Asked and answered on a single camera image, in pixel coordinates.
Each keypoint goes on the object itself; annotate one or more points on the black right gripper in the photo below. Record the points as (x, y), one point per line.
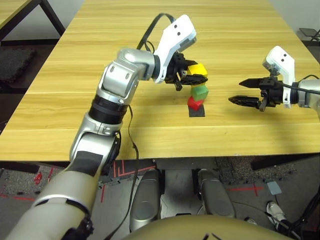
(273, 92)

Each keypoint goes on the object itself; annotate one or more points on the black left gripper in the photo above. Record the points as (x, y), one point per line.
(176, 68)

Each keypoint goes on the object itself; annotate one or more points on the yellow wooden block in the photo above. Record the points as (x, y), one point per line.
(198, 69)

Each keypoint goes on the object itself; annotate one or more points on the green wooden block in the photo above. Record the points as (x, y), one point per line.
(200, 91)

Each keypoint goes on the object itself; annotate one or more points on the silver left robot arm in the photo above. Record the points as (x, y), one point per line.
(120, 75)

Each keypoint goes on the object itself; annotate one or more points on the red wooden block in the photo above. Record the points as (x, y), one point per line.
(193, 103)

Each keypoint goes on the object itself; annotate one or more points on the black square marker pad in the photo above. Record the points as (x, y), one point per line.
(196, 113)

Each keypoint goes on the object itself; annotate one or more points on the black folding stool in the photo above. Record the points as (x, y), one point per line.
(308, 32)

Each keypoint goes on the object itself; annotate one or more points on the red tape cross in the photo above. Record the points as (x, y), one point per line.
(255, 188)

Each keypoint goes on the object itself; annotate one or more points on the grey square floor pad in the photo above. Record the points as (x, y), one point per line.
(273, 188)

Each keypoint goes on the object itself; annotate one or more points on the silver right robot foot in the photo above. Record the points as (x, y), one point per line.
(215, 197)

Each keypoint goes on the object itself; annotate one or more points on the silver robot foot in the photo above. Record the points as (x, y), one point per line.
(215, 197)
(146, 197)

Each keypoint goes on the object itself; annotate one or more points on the white bystander shoe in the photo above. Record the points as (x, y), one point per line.
(275, 211)

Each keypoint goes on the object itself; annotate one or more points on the red tape comb-shaped mark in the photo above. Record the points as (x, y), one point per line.
(115, 170)

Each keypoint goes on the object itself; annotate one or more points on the silver left robot foot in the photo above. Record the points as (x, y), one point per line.
(146, 197)

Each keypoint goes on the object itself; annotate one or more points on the beige robot torso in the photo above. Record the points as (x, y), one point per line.
(200, 230)

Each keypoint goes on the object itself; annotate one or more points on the short red tape strip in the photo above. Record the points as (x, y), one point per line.
(102, 193)

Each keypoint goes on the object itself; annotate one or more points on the black foam floor mat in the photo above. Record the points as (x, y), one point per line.
(15, 62)

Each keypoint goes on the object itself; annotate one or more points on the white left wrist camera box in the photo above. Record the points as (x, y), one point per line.
(175, 35)

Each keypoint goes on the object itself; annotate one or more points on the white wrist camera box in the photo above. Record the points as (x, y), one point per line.
(175, 35)
(280, 58)

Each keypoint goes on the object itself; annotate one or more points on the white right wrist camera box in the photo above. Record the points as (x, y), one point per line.
(280, 58)

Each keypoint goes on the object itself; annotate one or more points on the wooden table with black frame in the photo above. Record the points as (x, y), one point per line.
(10, 10)

